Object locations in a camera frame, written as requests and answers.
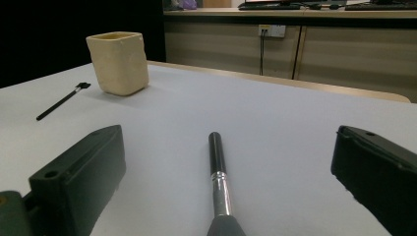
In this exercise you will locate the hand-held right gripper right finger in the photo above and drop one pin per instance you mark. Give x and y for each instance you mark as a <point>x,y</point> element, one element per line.
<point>377,177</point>

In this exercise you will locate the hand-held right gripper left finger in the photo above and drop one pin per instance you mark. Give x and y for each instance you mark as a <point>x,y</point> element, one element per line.
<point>82,177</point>

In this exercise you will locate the thin black makeup brush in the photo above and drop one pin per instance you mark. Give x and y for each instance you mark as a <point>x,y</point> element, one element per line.
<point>59,104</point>

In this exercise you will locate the beige square cup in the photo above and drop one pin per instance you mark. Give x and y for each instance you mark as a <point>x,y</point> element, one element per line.
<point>121,65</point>

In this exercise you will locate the long beige counter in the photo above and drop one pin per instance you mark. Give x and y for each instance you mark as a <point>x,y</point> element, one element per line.
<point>354,52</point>

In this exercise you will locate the white table mat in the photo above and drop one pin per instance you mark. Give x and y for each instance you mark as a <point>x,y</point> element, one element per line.
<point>262,114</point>

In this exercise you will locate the black curtain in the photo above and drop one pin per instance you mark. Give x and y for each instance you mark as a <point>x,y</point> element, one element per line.
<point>49,32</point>

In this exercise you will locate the black keyboard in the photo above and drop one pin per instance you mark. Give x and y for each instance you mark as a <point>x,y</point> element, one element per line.
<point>268,6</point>
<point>380,6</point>

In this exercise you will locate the purple object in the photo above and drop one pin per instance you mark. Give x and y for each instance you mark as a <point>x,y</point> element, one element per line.
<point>188,4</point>

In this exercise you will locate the white wall socket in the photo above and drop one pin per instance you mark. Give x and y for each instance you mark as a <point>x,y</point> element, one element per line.
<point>273,31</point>

